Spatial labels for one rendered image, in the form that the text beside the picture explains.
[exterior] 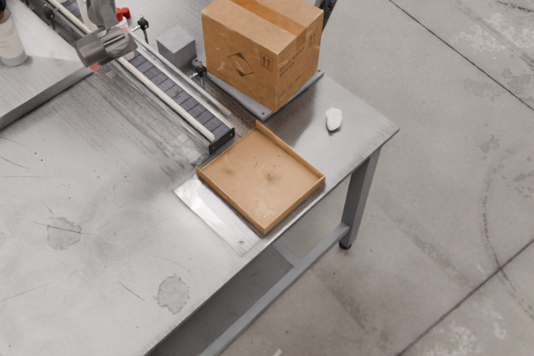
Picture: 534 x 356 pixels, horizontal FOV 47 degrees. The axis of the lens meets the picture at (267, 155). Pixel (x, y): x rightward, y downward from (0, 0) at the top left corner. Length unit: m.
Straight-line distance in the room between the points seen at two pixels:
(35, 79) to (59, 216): 0.52
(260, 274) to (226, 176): 0.62
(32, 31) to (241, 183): 0.97
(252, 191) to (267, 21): 0.52
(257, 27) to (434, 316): 1.42
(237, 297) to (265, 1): 1.09
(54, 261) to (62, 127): 0.48
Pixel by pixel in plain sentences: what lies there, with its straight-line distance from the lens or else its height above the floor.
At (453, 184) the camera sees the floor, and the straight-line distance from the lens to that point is 2.99.
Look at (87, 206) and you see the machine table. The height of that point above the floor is 0.83.
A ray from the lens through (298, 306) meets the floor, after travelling 2.58.
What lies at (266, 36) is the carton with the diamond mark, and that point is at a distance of 1.86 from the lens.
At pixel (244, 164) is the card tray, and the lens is 1.90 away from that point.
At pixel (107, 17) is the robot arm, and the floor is 1.38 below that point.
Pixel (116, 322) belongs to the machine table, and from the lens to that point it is 1.71.
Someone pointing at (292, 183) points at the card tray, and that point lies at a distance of 1.87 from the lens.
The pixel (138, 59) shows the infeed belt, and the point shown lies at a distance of 2.16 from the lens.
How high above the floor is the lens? 2.40
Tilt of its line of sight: 55 degrees down
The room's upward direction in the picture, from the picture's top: 1 degrees clockwise
